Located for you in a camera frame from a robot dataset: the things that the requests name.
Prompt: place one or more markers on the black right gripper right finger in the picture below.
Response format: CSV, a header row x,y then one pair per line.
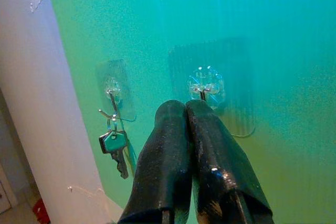
x,y
220,171

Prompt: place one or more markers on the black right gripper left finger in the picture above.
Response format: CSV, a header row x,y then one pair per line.
x,y
162,169

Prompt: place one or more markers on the silver keys with teal cover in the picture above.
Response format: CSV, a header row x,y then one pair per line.
x,y
113,142

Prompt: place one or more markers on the green corrugated hook board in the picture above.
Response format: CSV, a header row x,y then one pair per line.
x,y
262,11

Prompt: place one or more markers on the small red object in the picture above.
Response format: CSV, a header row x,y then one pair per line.
x,y
40,211

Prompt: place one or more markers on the clear adhesive wall hook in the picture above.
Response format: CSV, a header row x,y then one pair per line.
x,y
113,87
207,82

